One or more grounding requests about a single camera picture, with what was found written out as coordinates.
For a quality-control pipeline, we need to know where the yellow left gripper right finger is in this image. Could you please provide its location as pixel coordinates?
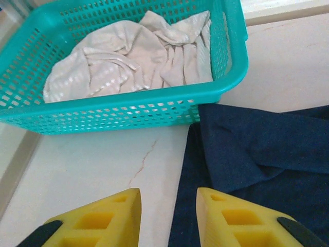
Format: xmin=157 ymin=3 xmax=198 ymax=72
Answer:
xmin=196 ymin=187 xmax=328 ymax=247

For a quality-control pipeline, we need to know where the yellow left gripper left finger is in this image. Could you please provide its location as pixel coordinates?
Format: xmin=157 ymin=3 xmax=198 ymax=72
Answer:
xmin=17 ymin=187 xmax=142 ymax=247

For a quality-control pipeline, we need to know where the navy blue t-shirt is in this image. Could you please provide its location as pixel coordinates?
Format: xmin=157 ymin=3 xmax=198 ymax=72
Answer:
xmin=167 ymin=104 xmax=329 ymax=247

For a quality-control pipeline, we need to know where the teal plastic basket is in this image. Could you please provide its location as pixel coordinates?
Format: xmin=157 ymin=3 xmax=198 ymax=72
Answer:
xmin=0 ymin=0 xmax=249 ymax=136

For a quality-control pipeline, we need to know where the cream white t-shirt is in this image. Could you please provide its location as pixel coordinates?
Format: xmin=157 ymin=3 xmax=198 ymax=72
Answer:
xmin=42 ymin=10 xmax=213 ymax=103

